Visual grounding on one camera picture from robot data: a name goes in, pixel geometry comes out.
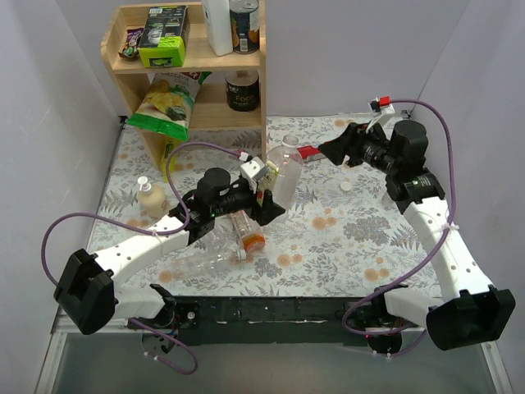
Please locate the red toothpaste box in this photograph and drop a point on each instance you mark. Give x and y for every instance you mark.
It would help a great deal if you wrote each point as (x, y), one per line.
(310, 153)

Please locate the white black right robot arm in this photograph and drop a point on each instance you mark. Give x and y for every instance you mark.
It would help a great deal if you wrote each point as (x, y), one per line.
(471, 309)

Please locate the green cassava chips bag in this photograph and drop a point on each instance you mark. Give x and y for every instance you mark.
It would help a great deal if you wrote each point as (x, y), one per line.
(168, 105)

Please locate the clear bottle lying flat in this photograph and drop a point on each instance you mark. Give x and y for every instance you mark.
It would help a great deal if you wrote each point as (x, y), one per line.
(217, 257)

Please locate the black label jar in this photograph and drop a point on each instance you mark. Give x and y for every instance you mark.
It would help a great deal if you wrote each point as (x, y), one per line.
(242, 90)

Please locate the purple candy packet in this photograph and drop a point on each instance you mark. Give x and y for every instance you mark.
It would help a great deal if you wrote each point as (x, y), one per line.
(130, 50)

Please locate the tin can orange label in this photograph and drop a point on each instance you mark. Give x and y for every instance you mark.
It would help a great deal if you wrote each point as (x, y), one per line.
(244, 16)

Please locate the white carton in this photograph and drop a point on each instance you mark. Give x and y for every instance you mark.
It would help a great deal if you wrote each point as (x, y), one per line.
(216, 14)

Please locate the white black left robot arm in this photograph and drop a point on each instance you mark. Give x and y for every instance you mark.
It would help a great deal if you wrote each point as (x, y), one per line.
(91, 289)

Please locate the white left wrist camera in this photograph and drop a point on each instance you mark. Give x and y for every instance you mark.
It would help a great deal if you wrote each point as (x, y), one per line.
(252, 167)

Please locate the yellow green snack packet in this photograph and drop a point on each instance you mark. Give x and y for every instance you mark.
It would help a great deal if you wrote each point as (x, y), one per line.
(168, 164)

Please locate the white bottle cap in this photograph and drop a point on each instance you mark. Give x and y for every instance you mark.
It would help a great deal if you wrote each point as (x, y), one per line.
(345, 186)

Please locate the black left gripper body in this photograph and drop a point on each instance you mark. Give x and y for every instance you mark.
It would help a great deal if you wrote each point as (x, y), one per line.
(257, 201)

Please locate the orange juice bottle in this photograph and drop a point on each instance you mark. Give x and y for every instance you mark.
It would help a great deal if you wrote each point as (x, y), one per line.
(248, 231)

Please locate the green black box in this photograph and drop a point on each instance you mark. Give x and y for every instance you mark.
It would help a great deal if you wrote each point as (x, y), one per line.
(163, 43)

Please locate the aluminium table edge rail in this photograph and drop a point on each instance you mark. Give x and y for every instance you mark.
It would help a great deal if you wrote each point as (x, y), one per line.
(86, 355)

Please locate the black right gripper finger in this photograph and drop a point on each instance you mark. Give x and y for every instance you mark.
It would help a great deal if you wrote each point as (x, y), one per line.
(354, 129)
(337, 149)

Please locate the clear plastic bottle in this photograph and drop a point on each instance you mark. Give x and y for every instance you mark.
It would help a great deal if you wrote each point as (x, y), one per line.
(290, 163)

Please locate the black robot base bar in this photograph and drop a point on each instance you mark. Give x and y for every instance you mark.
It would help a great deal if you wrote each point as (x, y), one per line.
(220, 320)

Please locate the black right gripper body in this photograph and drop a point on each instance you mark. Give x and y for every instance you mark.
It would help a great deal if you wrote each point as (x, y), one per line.
(355, 144)

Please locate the beige soap pump bottle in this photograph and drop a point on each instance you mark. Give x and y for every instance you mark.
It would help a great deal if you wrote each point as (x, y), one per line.
(152, 198)

